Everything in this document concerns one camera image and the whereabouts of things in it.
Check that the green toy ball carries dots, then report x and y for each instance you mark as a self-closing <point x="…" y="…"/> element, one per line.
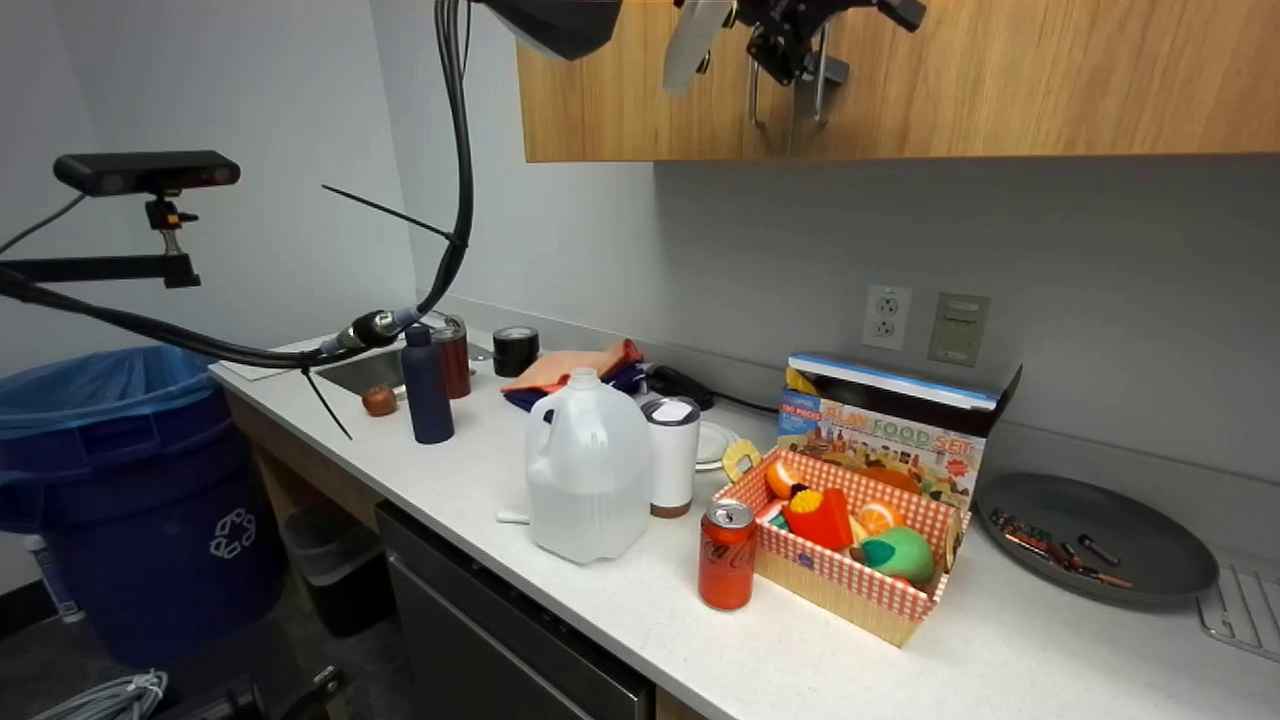
<point x="899" y="555"/>

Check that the black small cup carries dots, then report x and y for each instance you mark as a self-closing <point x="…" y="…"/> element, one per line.
<point x="512" y="349"/>

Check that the yellow tape roll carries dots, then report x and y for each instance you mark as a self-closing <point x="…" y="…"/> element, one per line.
<point x="741" y="462"/>

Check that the clear plastic bag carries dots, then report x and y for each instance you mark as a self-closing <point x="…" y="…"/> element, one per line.
<point x="104" y="699"/>

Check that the dark blue bottle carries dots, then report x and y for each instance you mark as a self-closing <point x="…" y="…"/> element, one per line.
<point x="430" y="393"/>

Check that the small brown cup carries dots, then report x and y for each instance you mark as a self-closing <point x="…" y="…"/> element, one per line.
<point x="380" y="403"/>

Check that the blue recycling bin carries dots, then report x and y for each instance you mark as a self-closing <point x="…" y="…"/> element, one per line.
<point x="147" y="535"/>

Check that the black elongated device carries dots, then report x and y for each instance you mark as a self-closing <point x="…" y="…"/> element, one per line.
<point x="682" y="384"/>

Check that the translucent plastic gallon jug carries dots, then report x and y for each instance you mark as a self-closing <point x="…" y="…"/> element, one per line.
<point x="587" y="481"/>

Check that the red checkered cardboard tray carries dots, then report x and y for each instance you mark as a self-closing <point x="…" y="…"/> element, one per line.
<point x="843" y="584"/>

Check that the navy blue cloth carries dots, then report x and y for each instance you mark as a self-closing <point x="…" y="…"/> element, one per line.
<point x="529" y="396"/>

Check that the red soda can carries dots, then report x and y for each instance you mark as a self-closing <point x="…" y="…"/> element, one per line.
<point x="727" y="563"/>

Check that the white wall power outlet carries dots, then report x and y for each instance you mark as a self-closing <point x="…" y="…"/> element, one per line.
<point x="887" y="317"/>

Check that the blue play food box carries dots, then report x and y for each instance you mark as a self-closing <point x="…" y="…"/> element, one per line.
<point x="887" y="444"/>

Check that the black dishwasher front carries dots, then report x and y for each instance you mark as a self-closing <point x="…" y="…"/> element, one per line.
<point x="495" y="641"/>

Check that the dark red bottle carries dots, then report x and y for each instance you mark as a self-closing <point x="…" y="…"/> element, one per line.
<point x="459" y="360"/>

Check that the small black waste bin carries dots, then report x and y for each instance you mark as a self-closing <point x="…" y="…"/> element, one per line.
<point x="339" y="573"/>

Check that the orange slice toy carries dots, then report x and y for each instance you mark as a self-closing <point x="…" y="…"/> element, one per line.
<point x="782" y="476"/>
<point x="878" y="518"/>

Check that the black stereo camera bar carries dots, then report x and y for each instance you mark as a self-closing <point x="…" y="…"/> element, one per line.
<point x="147" y="171"/>

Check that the beige wall switch plate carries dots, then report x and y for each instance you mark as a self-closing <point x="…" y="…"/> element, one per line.
<point x="957" y="328"/>

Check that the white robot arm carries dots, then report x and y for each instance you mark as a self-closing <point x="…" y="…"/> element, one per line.
<point x="560" y="23"/>

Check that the white cylindrical container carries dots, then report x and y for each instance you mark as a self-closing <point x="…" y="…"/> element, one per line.
<point x="673" y="462"/>

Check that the red orange toy food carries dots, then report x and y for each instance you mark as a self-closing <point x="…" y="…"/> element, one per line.
<point x="823" y="522"/>

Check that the small brown stick pieces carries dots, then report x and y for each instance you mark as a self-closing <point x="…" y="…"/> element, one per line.
<point x="1052" y="544"/>

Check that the steel sink basin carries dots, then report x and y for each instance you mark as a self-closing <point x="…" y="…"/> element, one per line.
<point x="348" y="373"/>

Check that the wooden wall cabinet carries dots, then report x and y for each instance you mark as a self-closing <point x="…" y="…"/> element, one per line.
<point x="600" y="81"/>

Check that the wooden base cabinet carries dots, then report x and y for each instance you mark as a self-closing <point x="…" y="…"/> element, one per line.
<point x="312" y="481"/>

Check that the small white tube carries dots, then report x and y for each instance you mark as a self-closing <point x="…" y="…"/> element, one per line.
<point x="512" y="513"/>

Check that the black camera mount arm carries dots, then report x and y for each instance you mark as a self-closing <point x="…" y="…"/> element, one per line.
<point x="101" y="271"/>

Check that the dark grey plate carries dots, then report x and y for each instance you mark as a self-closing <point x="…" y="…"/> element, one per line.
<point x="1135" y="535"/>

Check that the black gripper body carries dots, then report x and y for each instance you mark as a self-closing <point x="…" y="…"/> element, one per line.
<point x="800" y="16"/>

